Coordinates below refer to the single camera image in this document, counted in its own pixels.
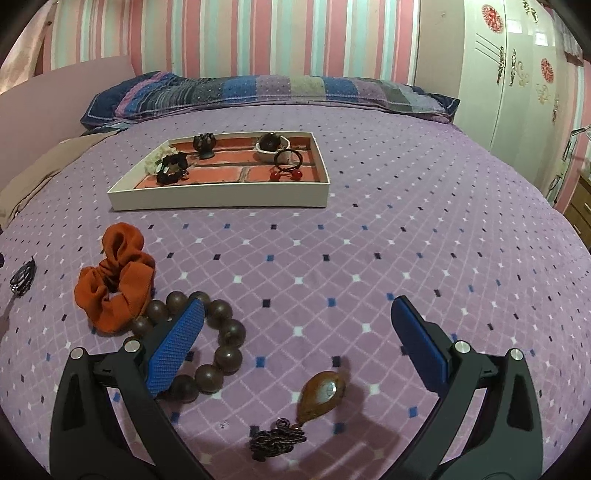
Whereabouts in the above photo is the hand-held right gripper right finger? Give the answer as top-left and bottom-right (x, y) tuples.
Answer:
(390, 296), (546, 480)

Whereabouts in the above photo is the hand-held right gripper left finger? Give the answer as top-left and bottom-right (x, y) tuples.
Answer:
(48, 298), (218, 480)

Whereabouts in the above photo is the brown stone pendant with cord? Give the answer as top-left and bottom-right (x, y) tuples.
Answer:
(249, 370), (347, 462)

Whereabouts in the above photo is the brick-pattern tray box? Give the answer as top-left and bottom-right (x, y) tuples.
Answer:
(107, 131), (331, 212)

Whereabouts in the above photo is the black hair tie with beads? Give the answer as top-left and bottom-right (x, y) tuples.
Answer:
(156, 153), (189, 186)

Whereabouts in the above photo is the black hair claw clip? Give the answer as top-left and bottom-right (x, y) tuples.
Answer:
(192, 133), (218, 160)

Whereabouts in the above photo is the hair tie with red balls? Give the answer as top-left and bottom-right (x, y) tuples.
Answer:
(269, 148), (305, 182)

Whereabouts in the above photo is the wristwatch with white strap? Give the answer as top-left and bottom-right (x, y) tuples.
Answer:
(255, 132), (291, 164)

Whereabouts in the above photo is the orange fabric scrunchie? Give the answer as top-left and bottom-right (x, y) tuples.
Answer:
(74, 222), (157, 336)

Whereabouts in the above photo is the purple diamond-pattern bedsheet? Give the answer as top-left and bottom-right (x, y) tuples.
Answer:
(0, 104), (591, 480)

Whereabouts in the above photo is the black white striped hair clip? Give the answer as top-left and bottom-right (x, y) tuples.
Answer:
(10, 256), (37, 296)

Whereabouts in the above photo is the wooden desk with drawers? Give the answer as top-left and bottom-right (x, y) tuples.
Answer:
(564, 170), (591, 252)

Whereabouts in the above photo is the beige blanket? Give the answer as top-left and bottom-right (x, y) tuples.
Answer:
(0, 130), (124, 232)

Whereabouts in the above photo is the desk lamp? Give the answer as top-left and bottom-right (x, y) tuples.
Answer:
(546, 124), (591, 197)

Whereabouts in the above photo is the striped patchwork pillow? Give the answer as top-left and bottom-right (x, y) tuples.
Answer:
(80, 71), (461, 131)

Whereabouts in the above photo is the white wardrobe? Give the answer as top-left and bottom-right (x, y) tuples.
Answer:
(451, 0), (583, 206)

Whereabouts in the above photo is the pink headboard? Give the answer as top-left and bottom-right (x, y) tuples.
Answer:
(0, 55), (136, 190)

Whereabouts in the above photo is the pink curtain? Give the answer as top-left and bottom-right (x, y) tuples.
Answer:
(0, 0), (54, 90)

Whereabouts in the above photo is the brown wooden bead bracelet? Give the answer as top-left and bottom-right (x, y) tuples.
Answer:
(129, 291), (247, 400)

